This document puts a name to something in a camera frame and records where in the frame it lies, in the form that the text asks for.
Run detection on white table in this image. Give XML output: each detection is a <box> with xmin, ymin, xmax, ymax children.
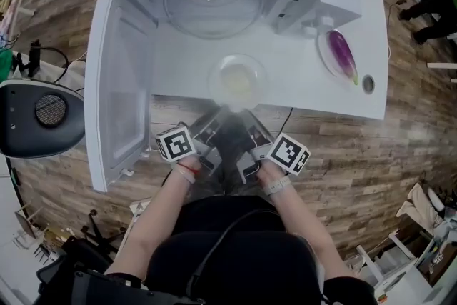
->
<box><xmin>149</xmin><ymin>0</ymin><xmax>391</xmax><ymax>123</ymax></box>

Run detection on black office chair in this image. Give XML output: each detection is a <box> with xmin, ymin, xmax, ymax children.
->
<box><xmin>34</xmin><ymin>210</ymin><xmax>125</xmax><ymax>305</ymax></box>

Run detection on purple eggplant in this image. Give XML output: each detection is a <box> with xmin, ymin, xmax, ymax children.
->
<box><xmin>327</xmin><ymin>29</ymin><xmax>359</xmax><ymax>86</ymax></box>

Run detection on white power cable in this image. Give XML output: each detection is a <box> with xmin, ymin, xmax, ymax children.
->
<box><xmin>348</xmin><ymin>0</ymin><xmax>392</xmax><ymax>59</ymax></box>

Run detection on red string bracelet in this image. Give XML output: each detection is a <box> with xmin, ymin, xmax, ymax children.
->
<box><xmin>176</xmin><ymin>164</ymin><xmax>200</xmax><ymax>176</ymax></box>

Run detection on person's right forearm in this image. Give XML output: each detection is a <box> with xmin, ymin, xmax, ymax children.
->
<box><xmin>256</xmin><ymin>164</ymin><xmax>350</xmax><ymax>280</ymax></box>

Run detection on beige wristwatch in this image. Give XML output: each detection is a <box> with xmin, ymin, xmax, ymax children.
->
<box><xmin>263</xmin><ymin>177</ymin><xmax>292</xmax><ymax>196</ymax></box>

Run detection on white folding rack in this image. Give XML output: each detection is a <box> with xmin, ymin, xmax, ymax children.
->
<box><xmin>121</xmin><ymin>199</ymin><xmax>154</xmax><ymax>255</ymax></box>

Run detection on white round plate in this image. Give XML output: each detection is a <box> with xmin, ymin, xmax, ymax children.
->
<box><xmin>316</xmin><ymin>30</ymin><xmax>354</xmax><ymax>81</ymax></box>
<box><xmin>208</xmin><ymin>53</ymin><xmax>267</xmax><ymax>112</ymax></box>

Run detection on person's left forearm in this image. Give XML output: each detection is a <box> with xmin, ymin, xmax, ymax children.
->
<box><xmin>104</xmin><ymin>155</ymin><xmax>201</xmax><ymax>276</ymax></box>

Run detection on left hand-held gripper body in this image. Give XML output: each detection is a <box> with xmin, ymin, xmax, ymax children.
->
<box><xmin>154</xmin><ymin>124</ymin><xmax>224</xmax><ymax>176</ymax></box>

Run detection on beige cloth bag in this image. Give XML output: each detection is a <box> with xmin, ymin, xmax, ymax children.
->
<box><xmin>395</xmin><ymin>181</ymin><xmax>446</xmax><ymax>230</ymax></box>

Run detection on person's black shirt torso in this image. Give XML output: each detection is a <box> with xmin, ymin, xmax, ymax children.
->
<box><xmin>141</xmin><ymin>196</ymin><xmax>325</xmax><ymax>305</ymax></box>

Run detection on person's grey trouser legs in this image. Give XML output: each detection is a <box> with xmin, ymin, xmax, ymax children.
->
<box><xmin>213</xmin><ymin>110</ymin><xmax>266</xmax><ymax>205</ymax></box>

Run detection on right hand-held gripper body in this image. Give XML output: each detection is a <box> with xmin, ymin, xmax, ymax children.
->
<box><xmin>236</xmin><ymin>131</ymin><xmax>311</xmax><ymax>185</ymax></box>

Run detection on black floor cable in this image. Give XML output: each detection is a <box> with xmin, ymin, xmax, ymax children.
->
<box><xmin>272</xmin><ymin>106</ymin><xmax>295</xmax><ymax>141</ymax></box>

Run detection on black pod backpack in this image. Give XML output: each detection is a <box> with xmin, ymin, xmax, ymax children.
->
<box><xmin>0</xmin><ymin>77</ymin><xmax>87</xmax><ymax>160</ymax></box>

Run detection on grey table cable grommet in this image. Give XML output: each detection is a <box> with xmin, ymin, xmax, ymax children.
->
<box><xmin>361</xmin><ymin>74</ymin><xmax>376</xmax><ymax>96</ymax></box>

